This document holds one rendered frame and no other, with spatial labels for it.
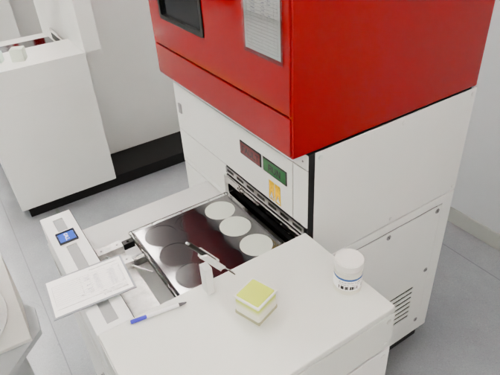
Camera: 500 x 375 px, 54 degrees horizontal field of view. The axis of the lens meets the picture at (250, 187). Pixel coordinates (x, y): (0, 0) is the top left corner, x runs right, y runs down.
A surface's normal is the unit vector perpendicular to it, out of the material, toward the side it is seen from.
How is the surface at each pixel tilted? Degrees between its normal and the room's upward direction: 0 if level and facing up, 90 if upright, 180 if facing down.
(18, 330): 45
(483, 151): 90
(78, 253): 0
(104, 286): 0
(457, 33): 90
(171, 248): 0
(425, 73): 90
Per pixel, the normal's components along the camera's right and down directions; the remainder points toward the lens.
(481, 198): -0.83, 0.35
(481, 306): -0.05, -0.82
